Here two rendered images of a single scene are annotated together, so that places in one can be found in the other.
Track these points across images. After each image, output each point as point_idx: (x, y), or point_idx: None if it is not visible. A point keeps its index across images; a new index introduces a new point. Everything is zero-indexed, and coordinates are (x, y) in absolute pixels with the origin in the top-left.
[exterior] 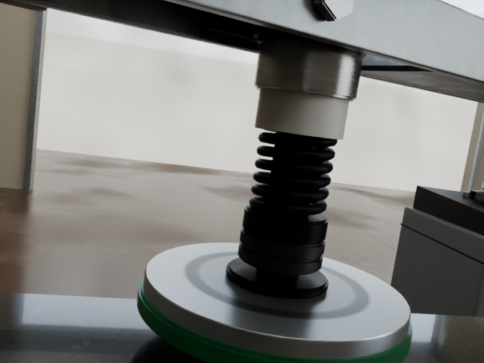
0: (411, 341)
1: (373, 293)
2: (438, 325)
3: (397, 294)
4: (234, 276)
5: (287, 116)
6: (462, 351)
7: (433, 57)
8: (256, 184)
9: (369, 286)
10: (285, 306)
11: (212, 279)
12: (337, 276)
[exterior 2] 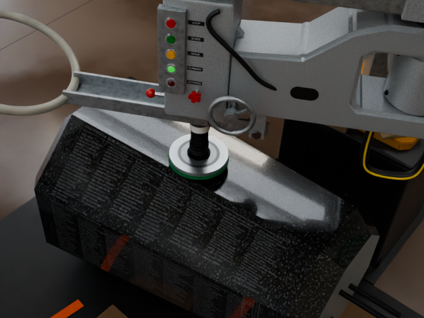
0: (165, 149)
1: (184, 141)
2: (147, 148)
3: (179, 138)
4: (209, 154)
5: None
6: (159, 142)
7: None
8: (203, 141)
9: (180, 142)
10: (209, 145)
11: (212, 158)
12: (181, 148)
